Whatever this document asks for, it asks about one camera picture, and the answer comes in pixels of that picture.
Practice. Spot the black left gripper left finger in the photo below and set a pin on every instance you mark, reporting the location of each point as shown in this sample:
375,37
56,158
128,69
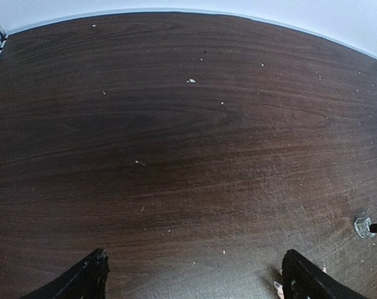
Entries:
86,279

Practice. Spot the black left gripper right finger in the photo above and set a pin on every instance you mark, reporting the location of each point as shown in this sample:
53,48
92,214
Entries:
303,279

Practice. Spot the mannequin hand with painted nails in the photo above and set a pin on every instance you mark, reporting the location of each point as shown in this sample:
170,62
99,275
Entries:
279,287

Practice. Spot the clear nail polish bottle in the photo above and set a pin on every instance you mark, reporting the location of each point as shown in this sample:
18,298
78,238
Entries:
362,227

